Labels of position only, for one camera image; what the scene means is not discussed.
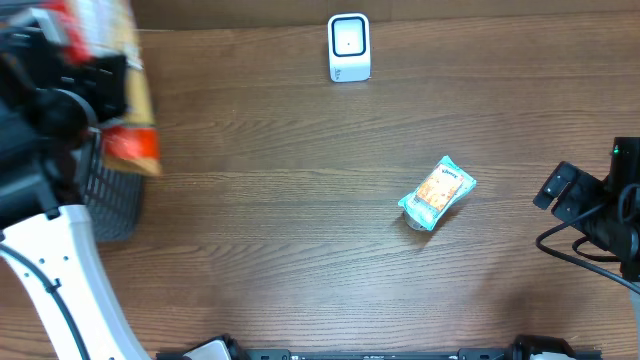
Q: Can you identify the orange spaghetti package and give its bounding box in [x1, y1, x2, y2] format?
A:
[45, 0, 162, 176]

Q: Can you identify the teal wet wipes pack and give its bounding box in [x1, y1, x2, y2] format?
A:
[398, 156, 477, 231]

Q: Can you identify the orange Kleenex tissue pack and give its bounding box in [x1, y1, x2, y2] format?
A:
[416, 164, 464, 212]

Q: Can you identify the green lid jar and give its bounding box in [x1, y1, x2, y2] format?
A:
[403, 211, 427, 231]

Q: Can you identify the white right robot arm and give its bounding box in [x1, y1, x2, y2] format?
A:
[533, 137, 639, 294]

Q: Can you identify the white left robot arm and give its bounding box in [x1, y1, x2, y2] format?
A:
[1, 51, 146, 359]

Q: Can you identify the white barcode scanner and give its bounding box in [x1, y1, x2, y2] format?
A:
[327, 13, 372, 83]

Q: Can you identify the grey plastic basket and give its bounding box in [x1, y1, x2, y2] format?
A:
[72, 133, 144, 243]

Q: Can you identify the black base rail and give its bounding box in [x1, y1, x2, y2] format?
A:
[154, 335, 602, 360]

